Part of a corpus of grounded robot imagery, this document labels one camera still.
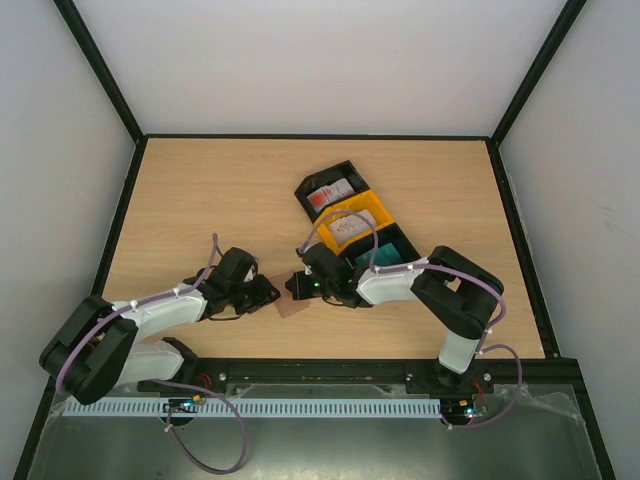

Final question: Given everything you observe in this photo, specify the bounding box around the brown leather card holder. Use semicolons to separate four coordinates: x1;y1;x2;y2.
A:
269;270;311;318

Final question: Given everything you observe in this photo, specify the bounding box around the yellow bin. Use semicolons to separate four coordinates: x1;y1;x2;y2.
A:
315;190;394;254

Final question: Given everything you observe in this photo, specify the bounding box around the black bin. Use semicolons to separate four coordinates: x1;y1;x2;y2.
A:
294;160;369;222
339;223;421;268

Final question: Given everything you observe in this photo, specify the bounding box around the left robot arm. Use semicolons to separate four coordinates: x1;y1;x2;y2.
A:
39;248;280;405

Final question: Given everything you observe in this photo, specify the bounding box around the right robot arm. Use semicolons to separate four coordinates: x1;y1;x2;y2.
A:
285;243;506;392

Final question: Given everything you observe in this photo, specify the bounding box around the white patterned card stack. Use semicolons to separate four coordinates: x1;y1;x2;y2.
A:
327;210;377;247

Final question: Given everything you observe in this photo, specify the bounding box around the teal card stack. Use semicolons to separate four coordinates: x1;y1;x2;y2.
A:
355;243;403;267

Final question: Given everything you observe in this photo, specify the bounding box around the red white card stack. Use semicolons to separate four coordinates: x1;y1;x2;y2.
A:
307;178;355;212

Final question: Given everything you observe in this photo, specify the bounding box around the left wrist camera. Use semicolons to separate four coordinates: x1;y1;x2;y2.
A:
243;257;259;283

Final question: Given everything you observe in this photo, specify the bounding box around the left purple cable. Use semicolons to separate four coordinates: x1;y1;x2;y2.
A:
54;232;249;472

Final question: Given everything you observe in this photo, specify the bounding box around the purple cable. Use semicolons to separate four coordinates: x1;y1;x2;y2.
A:
54;232;249;472
295;210;524;432

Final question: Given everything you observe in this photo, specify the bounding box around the light blue cable duct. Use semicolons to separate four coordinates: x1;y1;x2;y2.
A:
62;397;442;419

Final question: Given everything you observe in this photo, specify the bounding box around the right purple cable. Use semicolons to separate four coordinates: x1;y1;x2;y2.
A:
295;210;524;432

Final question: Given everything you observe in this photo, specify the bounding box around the black frame rail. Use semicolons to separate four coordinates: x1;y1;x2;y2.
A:
52;355;581;394

